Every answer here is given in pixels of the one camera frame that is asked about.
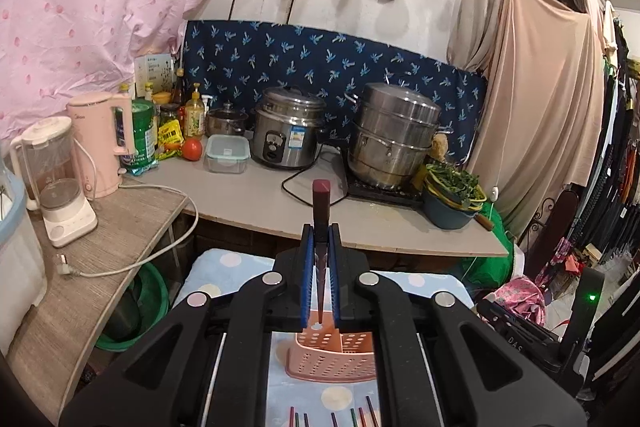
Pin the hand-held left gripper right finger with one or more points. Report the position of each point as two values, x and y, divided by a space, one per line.
333 277

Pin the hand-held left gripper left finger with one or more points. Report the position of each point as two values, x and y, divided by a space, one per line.
307 277

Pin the blue basin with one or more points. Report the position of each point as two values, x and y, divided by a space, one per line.
447 214

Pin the black induction cooker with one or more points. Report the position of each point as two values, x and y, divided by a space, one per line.
370 194

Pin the dark red chopstick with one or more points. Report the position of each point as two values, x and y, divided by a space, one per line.
320 207

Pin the pink perforated utensil basket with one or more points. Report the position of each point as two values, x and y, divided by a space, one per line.
330 357

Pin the pink electric kettle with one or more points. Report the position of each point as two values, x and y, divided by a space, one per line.
95 142

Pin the yellow packet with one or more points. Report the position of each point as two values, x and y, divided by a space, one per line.
170 134

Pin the dark wooden chair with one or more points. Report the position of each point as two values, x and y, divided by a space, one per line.
555 232

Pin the blue printed cloth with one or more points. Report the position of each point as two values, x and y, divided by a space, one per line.
300 57

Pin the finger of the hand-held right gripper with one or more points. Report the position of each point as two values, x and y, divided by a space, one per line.
520 337

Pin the yellow oil bottle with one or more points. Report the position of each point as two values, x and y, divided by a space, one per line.
195 117

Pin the white blender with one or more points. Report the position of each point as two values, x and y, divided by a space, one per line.
55 177

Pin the pink floral sheet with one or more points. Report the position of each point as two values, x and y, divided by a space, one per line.
100 7

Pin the green tin can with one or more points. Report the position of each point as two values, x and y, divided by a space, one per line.
142 132

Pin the white bucket with blue rim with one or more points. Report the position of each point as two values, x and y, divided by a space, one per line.
20 257

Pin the set of coloured chopsticks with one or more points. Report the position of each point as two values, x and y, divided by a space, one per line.
372 414

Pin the steel steamer pot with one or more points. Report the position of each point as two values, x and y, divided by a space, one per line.
395 132

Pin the white paper box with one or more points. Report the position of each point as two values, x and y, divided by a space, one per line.
155 72

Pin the pink floral cloth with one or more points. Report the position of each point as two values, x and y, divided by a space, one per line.
520 294

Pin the yellow loofah sponge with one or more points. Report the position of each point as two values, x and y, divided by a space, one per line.
441 147

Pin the clear food container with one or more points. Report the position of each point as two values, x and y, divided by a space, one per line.
226 154

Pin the yellow strainer basket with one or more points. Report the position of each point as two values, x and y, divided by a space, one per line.
472 205

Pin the small pot with glass lid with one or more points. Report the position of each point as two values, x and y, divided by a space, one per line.
227 119

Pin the steel rice cooker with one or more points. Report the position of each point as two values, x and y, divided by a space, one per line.
287 127

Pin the dark sauce bottle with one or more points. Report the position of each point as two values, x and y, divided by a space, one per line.
177 89

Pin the green bag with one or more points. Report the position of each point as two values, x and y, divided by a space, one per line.
492 267

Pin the blue spotted tablecloth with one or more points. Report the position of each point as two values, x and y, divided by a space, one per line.
225 262

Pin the red tomato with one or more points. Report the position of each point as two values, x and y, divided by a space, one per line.
191 149

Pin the green plastic basin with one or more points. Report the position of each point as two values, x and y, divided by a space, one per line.
150 302

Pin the green leafy vegetables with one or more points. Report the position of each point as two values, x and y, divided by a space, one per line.
450 179

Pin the row of hanging dark clothes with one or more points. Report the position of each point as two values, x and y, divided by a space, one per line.
615 132

